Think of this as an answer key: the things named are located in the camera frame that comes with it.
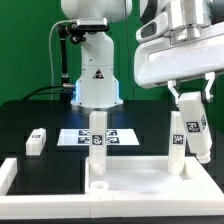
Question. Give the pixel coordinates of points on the fiducial marker base plate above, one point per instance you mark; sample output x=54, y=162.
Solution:
x=81, y=137

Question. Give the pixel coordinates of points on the grey depth camera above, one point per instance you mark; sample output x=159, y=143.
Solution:
x=92, y=24

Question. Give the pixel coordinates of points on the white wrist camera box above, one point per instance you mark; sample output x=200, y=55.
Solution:
x=154, y=29

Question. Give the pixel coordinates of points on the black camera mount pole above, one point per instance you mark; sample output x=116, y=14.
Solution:
x=64, y=56

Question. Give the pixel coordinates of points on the white U-shaped obstacle frame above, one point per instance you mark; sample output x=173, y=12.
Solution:
x=37, y=206

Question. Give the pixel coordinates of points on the white desk tabletop tray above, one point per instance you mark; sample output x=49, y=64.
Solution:
x=140, y=186

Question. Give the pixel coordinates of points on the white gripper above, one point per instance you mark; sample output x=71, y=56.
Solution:
x=157, y=62

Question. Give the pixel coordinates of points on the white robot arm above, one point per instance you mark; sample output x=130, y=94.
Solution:
x=177, y=42

